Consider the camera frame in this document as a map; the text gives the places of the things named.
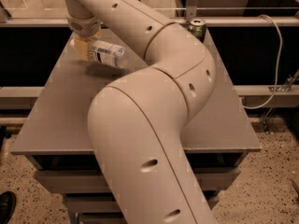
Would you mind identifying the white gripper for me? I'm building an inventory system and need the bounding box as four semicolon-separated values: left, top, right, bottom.
67;14;101;61

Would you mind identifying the clear plastic water bottle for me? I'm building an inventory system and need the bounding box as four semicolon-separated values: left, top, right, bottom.
89;40;128;68

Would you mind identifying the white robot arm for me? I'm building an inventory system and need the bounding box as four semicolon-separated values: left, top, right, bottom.
67;0;218;224

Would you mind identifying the grey drawer cabinet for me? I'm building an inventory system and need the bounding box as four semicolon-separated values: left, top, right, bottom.
11;36;262;210

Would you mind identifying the green soda can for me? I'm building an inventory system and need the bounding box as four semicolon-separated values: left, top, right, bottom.
188;19;206;42

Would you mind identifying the top grey drawer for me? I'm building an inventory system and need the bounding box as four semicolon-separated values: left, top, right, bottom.
34;167;240;194

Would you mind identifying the grey drawer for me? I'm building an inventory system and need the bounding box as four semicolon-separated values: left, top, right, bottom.
63;193;220;215
34;167;240;194
79;213;127;224

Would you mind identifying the middle grey drawer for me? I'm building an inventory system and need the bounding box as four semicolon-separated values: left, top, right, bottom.
63;193;220;215

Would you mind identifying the bottom grey drawer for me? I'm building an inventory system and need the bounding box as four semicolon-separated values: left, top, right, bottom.
79;213;127;224

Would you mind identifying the grey metal railing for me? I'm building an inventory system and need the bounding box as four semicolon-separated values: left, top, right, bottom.
0;0;298;29

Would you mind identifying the black leather shoe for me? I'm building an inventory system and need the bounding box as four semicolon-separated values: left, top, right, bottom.
0;191;17;224

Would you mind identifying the white cable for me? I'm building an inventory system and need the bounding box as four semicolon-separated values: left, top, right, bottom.
242;14;284;110

